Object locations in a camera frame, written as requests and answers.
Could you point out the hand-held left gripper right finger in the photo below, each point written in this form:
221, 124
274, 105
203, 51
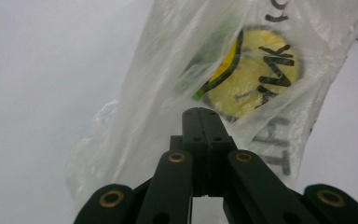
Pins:
214, 137

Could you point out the round yellow item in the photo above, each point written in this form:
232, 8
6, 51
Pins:
261, 74

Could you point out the translucent plastic bag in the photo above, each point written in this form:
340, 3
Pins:
149, 109

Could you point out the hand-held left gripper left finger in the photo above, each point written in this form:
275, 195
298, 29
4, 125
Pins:
192, 137

